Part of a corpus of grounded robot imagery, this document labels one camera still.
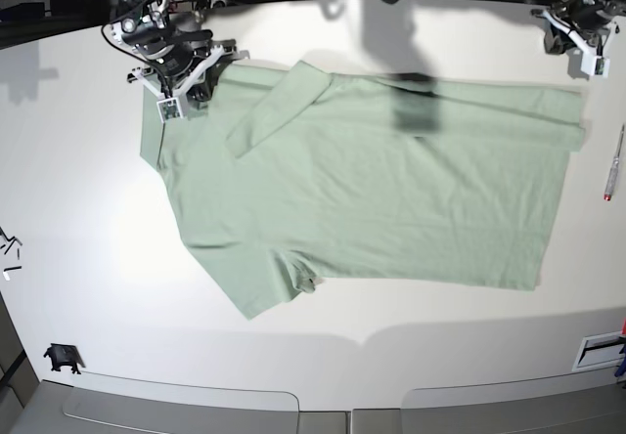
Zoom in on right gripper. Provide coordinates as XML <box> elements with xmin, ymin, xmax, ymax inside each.
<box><xmin>126</xmin><ymin>38</ymin><xmax>250</xmax><ymax>110</ymax></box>

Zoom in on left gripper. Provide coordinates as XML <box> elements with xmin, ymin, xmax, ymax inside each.
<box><xmin>531</xmin><ymin>0</ymin><xmax>617</xmax><ymax>57</ymax></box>

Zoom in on light green T-shirt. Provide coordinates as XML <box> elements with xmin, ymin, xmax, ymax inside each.
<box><xmin>140</xmin><ymin>62</ymin><xmax>585</xmax><ymax>319</ymax></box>

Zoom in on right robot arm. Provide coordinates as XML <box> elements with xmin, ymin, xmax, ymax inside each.
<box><xmin>101</xmin><ymin>0</ymin><xmax>249</xmax><ymax>122</ymax></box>

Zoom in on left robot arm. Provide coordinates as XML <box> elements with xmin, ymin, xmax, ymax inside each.
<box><xmin>532</xmin><ymin>0</ymin><xmax>625</xmax><ymax>56</ymax></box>

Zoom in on white power strip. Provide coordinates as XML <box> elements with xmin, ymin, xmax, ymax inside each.
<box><xmin>209</xmin><ymin>0</ymin><xmax>232</xmax><ymax>9</ymax></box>

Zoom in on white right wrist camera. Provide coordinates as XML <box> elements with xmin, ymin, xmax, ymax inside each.
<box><xmin>156</xmin><ymin>97</ymin><xmax>189</xmax><ymax>123</ymax></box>

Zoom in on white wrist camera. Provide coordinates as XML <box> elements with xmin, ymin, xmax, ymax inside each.
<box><xmin>581</xmin><ymin>53</ymin><xmax>610</xmax><ymax>78</ymax></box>
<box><xmin>156</xmin><ymin>97</ymin><xmax>189</xmax><ymax>123</ymax></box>

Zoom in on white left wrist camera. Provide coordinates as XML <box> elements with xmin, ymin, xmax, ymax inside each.
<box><xmin>581</xmin><ymin>53</ymin><xmax>610</xmax><ymax>78</ymax></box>

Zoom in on black clamp bracket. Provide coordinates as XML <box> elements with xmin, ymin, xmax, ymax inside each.
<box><xmin>43</xmin><ymin>343</ymin><xmax>85</xmax><ymax>374</ymax></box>

